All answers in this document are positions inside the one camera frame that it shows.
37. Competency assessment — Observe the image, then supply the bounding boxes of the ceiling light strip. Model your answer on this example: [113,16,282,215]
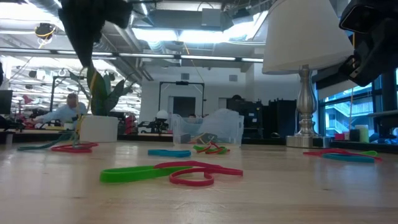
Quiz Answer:
[0,47,264,63]

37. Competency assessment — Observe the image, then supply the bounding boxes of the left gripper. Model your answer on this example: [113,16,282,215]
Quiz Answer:
[58,0,134,67]

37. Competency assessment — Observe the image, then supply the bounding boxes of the yellow black ceiling reel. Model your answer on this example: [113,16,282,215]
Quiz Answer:
[34,22,57,41]

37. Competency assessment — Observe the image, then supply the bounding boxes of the dark doorway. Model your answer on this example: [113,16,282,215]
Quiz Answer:
[172,95,197,127]

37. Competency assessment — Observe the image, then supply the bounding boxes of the black workstation frame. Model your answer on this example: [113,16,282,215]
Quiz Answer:
[49,75,86,130]

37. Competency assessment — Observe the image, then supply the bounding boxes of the black monitor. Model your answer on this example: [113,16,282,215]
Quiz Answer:
[0,89,14,115]

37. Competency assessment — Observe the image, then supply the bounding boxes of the black cabinets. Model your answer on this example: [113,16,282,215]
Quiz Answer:
[226,95,298,139]

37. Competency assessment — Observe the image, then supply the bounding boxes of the black rectangular stand frame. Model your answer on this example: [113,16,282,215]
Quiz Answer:
[157,80,206,118]

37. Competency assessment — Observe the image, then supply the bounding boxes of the grey ceiling duct box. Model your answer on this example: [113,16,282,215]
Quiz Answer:
[201,7,224,28]

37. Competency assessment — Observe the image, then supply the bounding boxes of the light green cup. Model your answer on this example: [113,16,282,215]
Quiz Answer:
[355,124,370,143]

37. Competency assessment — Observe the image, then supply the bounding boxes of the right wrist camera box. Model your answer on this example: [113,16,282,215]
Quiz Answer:
[338,0,384,34]

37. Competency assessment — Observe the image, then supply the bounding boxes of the table lamp white shade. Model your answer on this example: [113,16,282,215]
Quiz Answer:
[262,0,355,149]

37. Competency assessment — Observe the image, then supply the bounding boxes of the black window column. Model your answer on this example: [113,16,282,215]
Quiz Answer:
[381,70,398,139]

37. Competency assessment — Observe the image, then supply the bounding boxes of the snake plant in white pot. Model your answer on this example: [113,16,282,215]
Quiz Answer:
[68,63,134,143]

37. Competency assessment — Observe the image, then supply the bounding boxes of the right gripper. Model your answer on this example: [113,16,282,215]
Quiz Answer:
[338,12,398,88]

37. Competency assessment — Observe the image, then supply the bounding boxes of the teal rubber band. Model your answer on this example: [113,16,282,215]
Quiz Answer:
[17,130,78,152]
[322,152,376,164]

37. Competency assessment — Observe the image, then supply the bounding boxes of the red rubber band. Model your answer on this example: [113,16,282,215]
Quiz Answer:
[195,141,229,155]
[169,167,215,187]
[50,142,100,154]
[303,148,383,162]
[154,160,244,177]

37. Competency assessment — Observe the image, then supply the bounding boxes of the blue rubber band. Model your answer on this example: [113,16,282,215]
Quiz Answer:
[147,149,192,158]

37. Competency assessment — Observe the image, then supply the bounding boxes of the white dome lamp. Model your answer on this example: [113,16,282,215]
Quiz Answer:
[155,109,170,131]

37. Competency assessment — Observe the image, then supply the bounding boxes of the yellow rubber band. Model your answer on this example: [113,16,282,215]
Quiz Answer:
[74,67,98,138]

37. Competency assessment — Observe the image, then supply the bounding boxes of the clear plastic bin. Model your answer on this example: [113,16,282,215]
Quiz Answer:
[170,108,246,147]

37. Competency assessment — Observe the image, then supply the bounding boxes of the black aluminium frame rail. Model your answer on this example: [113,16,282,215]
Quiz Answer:
[117,133,289,146]

